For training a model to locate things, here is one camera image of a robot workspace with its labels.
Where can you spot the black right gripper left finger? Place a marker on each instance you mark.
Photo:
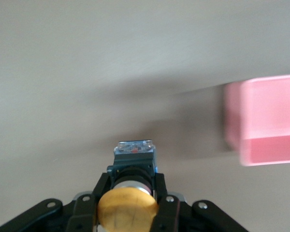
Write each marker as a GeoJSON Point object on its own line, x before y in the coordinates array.
{"type": "Point", "coordinates": [83, 212]}

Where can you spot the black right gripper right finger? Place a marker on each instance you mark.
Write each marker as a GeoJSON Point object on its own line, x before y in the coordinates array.
{"type": "Point", "coordinates": [169, 212]}

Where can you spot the yellow mushroom push button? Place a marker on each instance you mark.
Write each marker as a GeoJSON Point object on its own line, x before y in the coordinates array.
{"type": "Point", "coordinates": [128, 210]}

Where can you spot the pink plastic box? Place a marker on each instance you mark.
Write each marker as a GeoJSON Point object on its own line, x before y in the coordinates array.
{"type": "Point", "coordinates": [268, 120]}

